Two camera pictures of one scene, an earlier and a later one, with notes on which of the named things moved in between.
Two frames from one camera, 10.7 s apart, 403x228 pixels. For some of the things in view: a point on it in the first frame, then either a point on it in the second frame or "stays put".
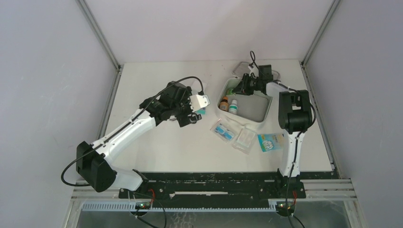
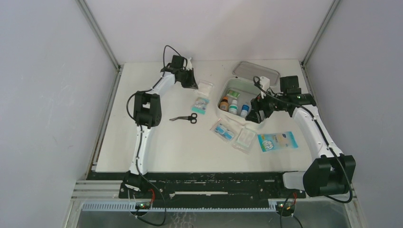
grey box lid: [241, 68] stays put
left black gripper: [184, 119] → [191, 83]
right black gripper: [243, 88] → [258, 104]
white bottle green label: [233, 108] stays put
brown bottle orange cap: [224, 104] stays put
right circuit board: [281, 207] stays put
